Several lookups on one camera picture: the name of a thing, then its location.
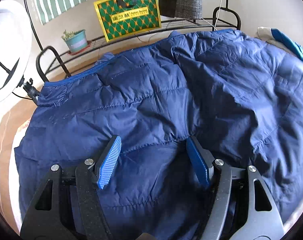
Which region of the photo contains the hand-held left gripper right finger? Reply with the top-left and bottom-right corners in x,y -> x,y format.
186,135 -> 284,240

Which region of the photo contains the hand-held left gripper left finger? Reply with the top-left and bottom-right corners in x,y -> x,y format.
20,134 -> 122,240

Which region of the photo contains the navy quilted puffer jacket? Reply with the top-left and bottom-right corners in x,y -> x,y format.
14,29 -> 303,240

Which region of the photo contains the black metal clothes rack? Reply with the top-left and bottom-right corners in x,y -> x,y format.
21,0 -> 241,83

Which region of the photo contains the checked bed cover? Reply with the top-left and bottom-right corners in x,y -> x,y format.
8,119 -> 303,230

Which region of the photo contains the small potted plant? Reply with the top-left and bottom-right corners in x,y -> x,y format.
61,29 -> 92,55

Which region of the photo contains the green and yellow patterned box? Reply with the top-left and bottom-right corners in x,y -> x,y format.
93,0 -> 162,42

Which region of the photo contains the blue and white garment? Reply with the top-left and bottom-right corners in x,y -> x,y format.
257,26 -> 303,68

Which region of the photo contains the green striped white cloth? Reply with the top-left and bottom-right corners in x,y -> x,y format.
30,0 -> 104,25

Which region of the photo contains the white lamp cable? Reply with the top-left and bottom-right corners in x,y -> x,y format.
212,0 -> 228,32

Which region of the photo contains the white ring light on tripod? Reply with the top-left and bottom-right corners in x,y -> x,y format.
0,0 -> 39,105

